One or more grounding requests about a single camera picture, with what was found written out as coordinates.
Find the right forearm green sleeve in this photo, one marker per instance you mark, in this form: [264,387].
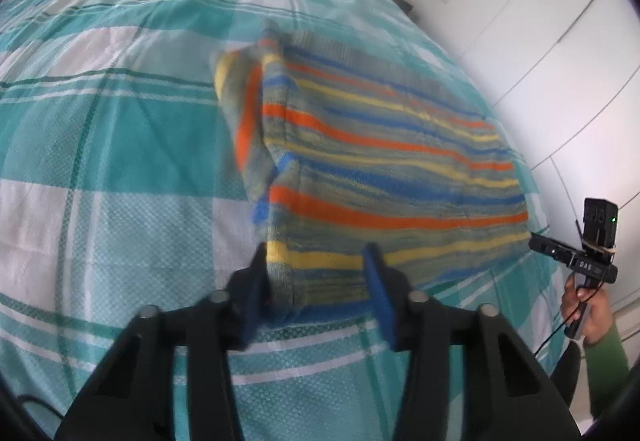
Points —
[607,370]

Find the person's right hand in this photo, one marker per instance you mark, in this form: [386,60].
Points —
[599,318]

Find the teal white plaid bedspread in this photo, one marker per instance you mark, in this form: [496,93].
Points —
[118,186]

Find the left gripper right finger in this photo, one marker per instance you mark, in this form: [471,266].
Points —
[507,394]

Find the black camera box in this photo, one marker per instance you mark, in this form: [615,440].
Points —
[600,223]

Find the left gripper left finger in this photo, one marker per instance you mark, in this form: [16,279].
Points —
[129,394]

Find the white wardrobe doors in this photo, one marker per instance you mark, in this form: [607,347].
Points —
[563,78]

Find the multicolour striped knit shirt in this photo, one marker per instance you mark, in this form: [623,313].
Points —
[338,149]

